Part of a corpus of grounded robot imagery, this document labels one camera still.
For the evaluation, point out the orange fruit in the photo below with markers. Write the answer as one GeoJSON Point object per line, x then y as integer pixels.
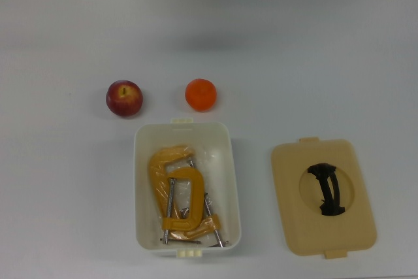
{"type": "Point", "coordinates": [200, 94]}

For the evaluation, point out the red apple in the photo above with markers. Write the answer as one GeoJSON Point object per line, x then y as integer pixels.
{"type": "Point", "coordinates": [124, 100]}

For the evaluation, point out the white plastic container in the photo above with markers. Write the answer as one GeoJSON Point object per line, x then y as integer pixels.
{"type": "Point", "coordinates": [143, 194]}

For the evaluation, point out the beige container lid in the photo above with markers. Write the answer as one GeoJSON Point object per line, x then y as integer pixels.
{"type": "Point", "coordinates": [290, 200]}

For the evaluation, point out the small yellow C-clamp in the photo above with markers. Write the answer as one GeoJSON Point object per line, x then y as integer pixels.
{"type": "Point", "coordinates": [196, 187]}

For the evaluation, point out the large yellow C-clamp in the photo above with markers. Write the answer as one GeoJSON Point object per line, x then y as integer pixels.
{"type": "Point", "coordinates": [156, 168]}

